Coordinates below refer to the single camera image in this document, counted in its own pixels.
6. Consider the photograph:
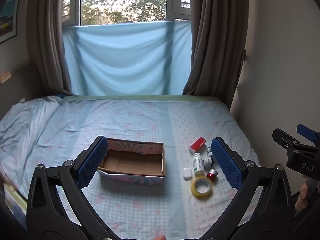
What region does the light blue window cloth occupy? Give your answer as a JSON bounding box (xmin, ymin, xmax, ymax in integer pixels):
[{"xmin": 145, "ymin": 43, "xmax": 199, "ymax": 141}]
[{"xmin": 62, "ymin": 20, "xmax": 193, "ymax": 97}]

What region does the small red metallic jar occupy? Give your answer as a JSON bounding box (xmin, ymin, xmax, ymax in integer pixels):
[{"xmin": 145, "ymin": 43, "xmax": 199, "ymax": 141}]
[{"xmin": 205, "ymin": 169, "xmax": 218, "ymax": 182}]

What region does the window frame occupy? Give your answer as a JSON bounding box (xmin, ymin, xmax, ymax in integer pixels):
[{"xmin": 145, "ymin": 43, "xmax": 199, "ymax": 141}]
[{"xmin": 62, "ymin": 0, "xmax": 193, "ymax": 27}]

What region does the white bottle with green label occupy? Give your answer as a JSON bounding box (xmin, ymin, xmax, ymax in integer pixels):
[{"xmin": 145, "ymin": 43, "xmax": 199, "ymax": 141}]
[{"xmin": 192, "ymin": 152, "xmax": 206, "ymax": 176}]

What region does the cardboard box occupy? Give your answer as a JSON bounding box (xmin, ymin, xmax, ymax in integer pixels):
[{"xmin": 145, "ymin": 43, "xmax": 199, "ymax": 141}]
[{"xmin": 97, "ymin": 137, "xmax": 166, "ymax": 187}]

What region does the white earbud case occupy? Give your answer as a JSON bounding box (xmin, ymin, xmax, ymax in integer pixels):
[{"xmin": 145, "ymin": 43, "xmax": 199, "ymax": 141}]
[{"xmin": 182, "ymin": 167, "xmax": 193, "ymax": 181}]

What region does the wall poster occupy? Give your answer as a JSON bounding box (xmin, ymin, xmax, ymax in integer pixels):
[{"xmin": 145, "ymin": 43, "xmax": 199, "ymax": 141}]
[{"xmin": 0, "ymin": 0, "xmax": 21, "ymax": 44}]

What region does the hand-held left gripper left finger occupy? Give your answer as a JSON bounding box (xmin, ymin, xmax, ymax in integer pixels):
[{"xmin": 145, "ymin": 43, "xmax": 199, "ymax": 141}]
[{"xmin": 26, "ymin": 135, "xmax": 118, "ymax": 239}]

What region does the yellow tape roll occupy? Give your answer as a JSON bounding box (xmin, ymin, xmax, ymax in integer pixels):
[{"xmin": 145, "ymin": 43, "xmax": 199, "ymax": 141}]
[{"xmin": 190, "ymin": 176, "xmax": 214, "ymax": 200}]

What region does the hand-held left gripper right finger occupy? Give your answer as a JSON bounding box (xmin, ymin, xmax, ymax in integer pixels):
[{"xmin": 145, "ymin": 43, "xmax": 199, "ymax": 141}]
[{"xmin": 200, "ymin": 137, "xmax": 293, "ymax": 239}]

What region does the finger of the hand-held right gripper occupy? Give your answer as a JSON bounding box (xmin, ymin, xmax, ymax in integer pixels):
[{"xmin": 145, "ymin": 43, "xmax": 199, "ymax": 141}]
[
  {"xmin": 272, "ymin": 128, "xmax": 304, "ymax": 153},
  {"xmin": 296, "ymin": 124, "xmax": 320, "ymax": 142}
]

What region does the red carton box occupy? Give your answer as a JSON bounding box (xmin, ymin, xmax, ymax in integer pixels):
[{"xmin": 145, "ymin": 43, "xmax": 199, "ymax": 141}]
[{"xmin": 188, "ymin": 136, "xmax": 207, "ymax": 154}]

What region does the light blue patterned bed sheet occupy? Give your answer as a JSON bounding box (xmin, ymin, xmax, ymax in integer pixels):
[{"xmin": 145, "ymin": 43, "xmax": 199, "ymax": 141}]
[{"xmin": 0, "ymin": 95, "xmax": 275, "ymax": 240}]

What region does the person's right hand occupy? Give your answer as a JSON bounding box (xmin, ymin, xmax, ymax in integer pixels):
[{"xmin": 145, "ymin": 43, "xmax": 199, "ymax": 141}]
[{"xmin": 294, "ymin": 174, "xmax": 312, "ymax": 212}]

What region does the beige wall label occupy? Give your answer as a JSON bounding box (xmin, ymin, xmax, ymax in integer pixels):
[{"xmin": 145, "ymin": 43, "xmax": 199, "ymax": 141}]
[{"xmin": 0, "ymin": 71, "xmax": 12, "ymax": 84}]

